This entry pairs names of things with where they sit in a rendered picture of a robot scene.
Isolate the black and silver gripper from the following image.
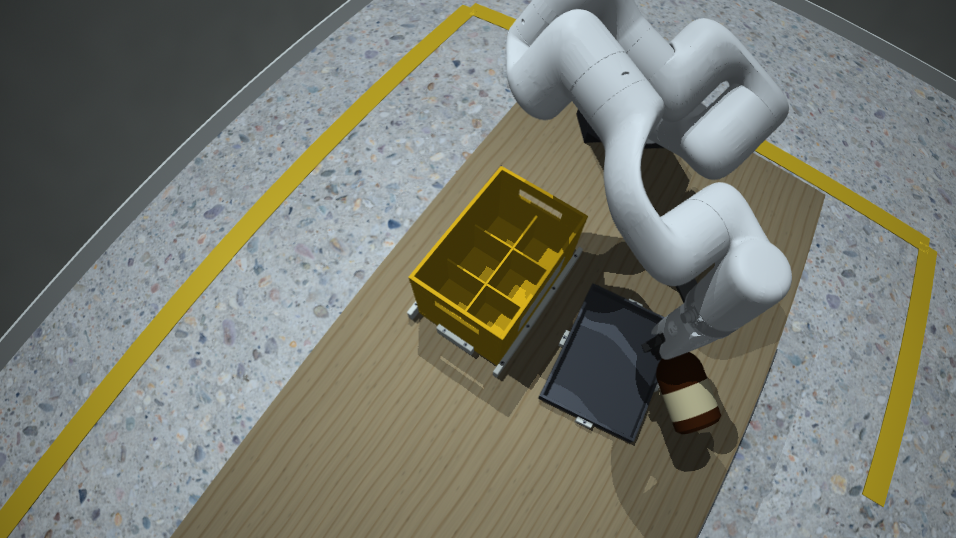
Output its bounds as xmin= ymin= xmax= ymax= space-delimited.
xmin=641 ymin=293 xmax=725 ymax=361

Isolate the yellow divided crate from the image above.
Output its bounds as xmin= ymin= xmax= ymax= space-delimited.
xmin=409 ymin=166 xmax=588 ymax=366

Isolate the brown bottle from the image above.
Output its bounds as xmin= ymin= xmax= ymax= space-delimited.
xmin=656 ymin=352 xmax=721 ymax=434

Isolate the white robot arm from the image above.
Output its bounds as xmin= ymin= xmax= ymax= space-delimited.
xmin=506 ymin=0 xmax=792 ymax=338

